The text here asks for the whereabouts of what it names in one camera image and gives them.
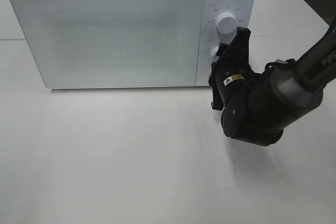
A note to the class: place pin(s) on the white upper microwave knob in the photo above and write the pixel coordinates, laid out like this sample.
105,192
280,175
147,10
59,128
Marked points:
226,22

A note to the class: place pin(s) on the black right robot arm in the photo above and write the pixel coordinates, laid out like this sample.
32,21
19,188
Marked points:
256,107

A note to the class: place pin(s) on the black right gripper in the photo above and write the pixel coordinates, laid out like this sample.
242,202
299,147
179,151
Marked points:
232,74

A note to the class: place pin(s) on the white timer knob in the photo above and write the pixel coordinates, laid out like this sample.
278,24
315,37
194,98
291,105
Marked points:
213,54

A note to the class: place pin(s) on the white microwave door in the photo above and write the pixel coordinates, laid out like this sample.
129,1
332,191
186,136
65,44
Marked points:
112,43

